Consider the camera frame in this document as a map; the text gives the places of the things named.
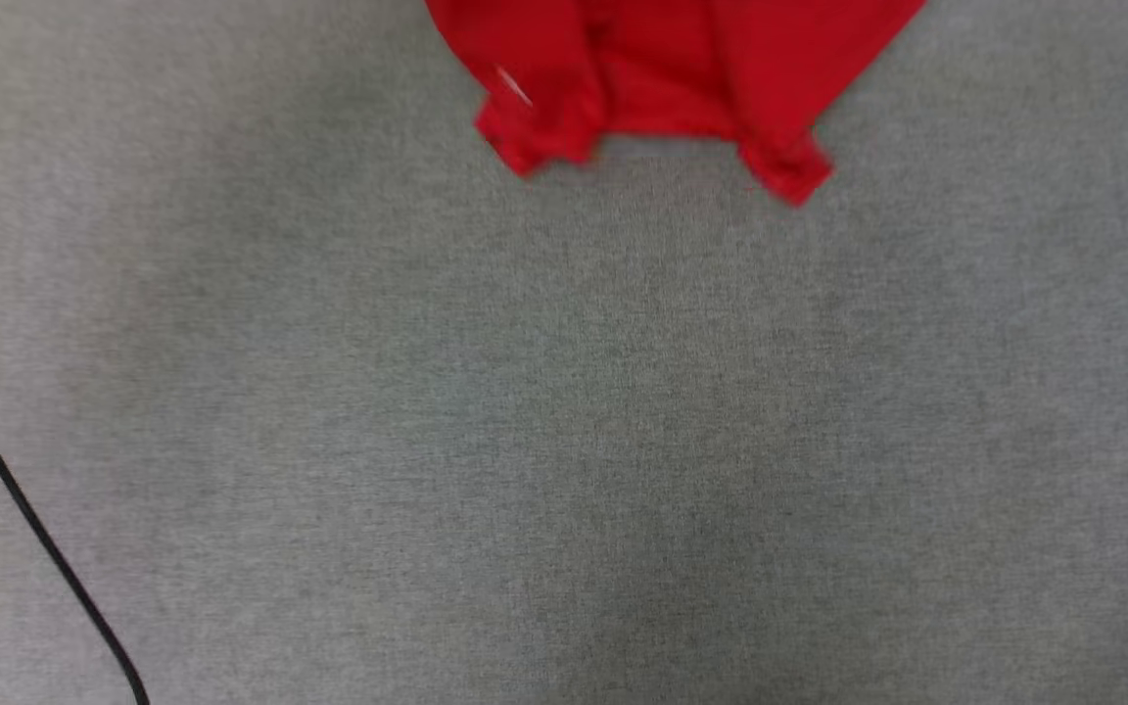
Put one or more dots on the red lettered garment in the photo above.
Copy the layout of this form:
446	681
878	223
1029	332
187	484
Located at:
662	69

